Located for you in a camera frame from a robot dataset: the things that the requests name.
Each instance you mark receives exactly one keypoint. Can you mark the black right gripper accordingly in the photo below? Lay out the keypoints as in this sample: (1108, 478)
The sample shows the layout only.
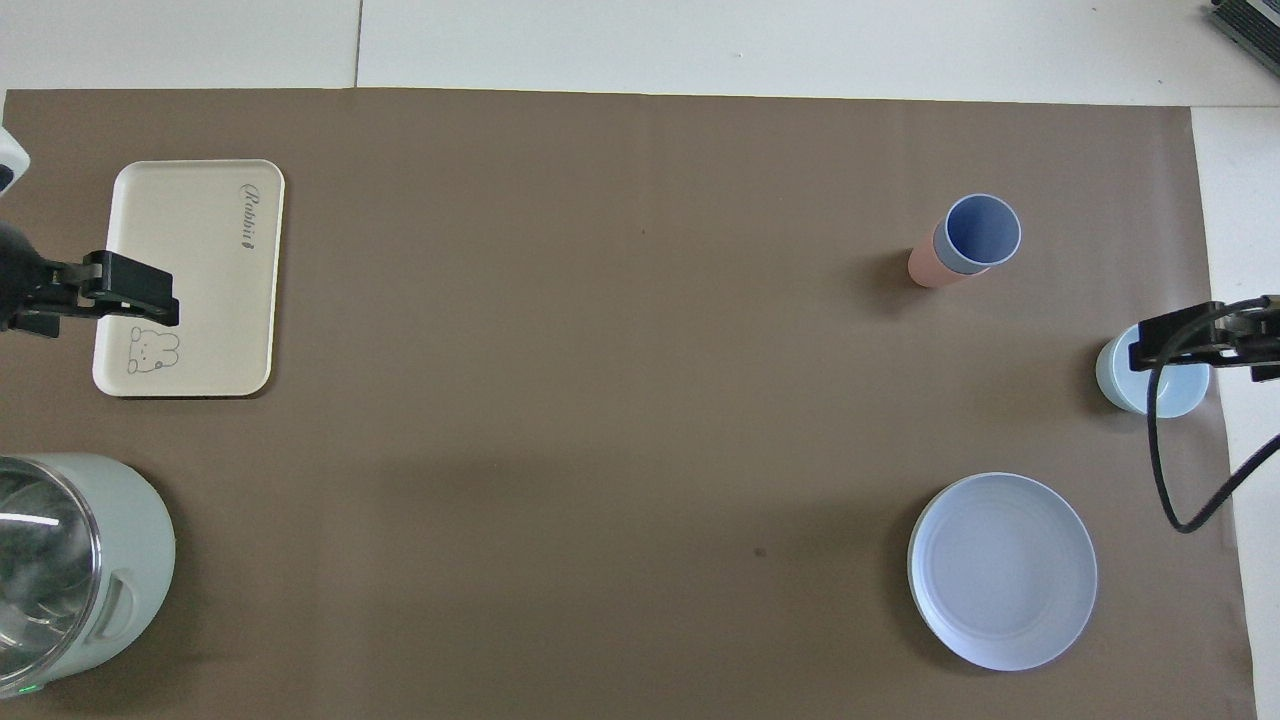
(1264, 330)

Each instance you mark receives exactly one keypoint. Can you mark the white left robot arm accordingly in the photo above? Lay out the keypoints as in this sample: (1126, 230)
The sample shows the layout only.
(8, 160)

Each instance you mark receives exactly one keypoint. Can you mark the blue plastic cup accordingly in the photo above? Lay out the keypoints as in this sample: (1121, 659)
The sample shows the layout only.
(982, 232)

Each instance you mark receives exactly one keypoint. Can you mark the pale blue plate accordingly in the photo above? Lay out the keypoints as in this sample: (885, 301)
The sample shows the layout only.
(1003, 570)

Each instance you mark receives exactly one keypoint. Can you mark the cream rabbit print tray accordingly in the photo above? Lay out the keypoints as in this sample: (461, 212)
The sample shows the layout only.
(200, 290)

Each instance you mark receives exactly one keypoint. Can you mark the grey device with vents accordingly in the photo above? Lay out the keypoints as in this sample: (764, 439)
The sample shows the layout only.
(1250, 20)

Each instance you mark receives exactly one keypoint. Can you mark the light blue bowl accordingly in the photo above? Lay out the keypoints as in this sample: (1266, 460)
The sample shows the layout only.
(1185, 395)

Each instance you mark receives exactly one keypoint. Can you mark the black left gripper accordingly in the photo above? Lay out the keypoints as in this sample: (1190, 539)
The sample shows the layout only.
(18, 275)

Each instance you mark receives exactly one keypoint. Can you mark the mint pot with glass lid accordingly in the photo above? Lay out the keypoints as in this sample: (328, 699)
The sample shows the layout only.
(80, 560)

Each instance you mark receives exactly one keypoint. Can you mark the pink plastic cup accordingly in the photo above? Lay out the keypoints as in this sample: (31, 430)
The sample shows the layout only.
(926, 265)

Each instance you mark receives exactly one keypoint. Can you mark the brown table mat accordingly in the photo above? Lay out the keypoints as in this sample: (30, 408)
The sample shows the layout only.
(600, 400)

